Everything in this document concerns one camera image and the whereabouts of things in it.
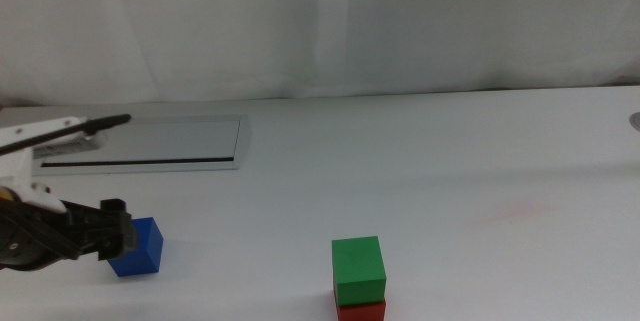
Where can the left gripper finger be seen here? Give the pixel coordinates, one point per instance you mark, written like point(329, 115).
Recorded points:
point(120, 238)
point(112, 205)

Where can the blue cube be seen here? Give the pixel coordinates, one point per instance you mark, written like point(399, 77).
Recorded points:
point(147, 251)

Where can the green cube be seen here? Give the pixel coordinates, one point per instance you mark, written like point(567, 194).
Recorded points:
point(357, 271)

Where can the red cube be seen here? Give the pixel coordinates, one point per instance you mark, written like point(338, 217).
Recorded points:
point(362, 311)

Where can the white backdrop curtain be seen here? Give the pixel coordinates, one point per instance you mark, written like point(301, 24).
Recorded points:
point(300, 26)

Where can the grey round table grommet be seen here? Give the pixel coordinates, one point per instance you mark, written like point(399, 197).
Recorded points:
point(636, 122)

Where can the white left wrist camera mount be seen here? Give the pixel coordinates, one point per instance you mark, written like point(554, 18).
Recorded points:
point(20, 161)

